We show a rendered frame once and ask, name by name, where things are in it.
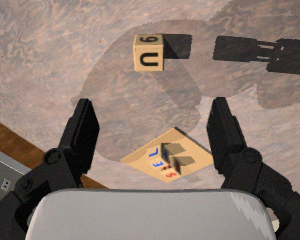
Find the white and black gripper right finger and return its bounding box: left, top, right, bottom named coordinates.
left=206, top=97, right=300, bottom=240

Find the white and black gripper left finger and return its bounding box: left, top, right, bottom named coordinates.
left=0, top=98, right=100, bottom=240

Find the tan letter block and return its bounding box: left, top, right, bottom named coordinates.
left=133, top=34, right=164, bottom=72
left=146, top=144, right=169, bottom=169
left=160, top=157, right=181, bottom=179

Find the tan flat mat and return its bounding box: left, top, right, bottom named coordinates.
left=120, top=127, right=213, bottom=183

